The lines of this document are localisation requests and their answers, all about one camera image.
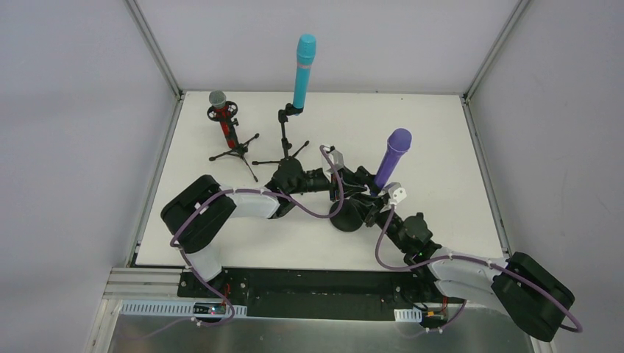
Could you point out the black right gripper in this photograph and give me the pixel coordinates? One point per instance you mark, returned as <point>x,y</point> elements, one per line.
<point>375,205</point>

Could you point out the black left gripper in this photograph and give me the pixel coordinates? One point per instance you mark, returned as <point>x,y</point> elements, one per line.
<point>334,184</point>

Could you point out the black round-base mic stand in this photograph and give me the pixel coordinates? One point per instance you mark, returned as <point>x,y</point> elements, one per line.
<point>350,216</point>

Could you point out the purple toy microphone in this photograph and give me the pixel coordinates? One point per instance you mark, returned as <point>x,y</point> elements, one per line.
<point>397,144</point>

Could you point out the black tripod clip stand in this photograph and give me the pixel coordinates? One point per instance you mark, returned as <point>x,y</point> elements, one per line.
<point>283,116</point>

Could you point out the black tripod shock-mount stand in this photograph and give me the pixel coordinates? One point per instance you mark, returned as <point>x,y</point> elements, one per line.
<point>239,151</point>

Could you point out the teal toy microphone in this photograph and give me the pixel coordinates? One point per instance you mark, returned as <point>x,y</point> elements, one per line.
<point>305,53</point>

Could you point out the red glitter microphone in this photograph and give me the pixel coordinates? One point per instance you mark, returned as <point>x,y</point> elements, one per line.
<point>223,111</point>

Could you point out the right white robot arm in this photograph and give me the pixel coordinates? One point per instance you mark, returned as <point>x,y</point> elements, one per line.
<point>518,286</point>

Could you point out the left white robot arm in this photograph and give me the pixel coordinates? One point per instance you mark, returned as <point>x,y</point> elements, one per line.
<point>198,213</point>

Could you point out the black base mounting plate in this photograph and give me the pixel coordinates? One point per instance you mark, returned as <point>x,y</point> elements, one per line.
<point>326,295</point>

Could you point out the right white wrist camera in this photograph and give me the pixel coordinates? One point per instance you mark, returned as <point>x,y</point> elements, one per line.
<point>395,193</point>

